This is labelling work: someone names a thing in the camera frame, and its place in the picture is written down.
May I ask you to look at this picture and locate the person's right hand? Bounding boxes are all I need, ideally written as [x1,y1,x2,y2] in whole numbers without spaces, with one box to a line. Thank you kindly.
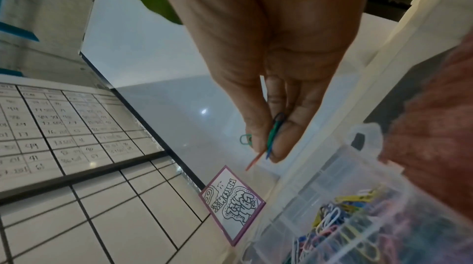
[146,0,372,164]

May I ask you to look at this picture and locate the coloured paper clips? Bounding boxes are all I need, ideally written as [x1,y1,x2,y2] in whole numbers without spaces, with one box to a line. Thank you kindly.
[265,112,288,161]

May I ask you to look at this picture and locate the transparent storage box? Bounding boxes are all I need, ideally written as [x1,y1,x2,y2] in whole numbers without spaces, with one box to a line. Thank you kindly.
[240,122,473,264]

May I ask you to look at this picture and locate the pile of colourful paper clips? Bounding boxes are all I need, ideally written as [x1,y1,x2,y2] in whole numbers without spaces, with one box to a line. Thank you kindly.
[291,187,473,264]

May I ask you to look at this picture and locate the pink framed drawing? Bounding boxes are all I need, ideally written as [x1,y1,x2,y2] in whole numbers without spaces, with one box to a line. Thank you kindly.
[198,165,267,247]

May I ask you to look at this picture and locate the pink ribbed mat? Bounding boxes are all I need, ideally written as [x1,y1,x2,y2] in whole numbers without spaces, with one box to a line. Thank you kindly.
[378,33,473,220]

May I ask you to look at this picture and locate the blue frame bars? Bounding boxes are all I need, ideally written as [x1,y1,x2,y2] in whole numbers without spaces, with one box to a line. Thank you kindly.
[0,0,53,77]

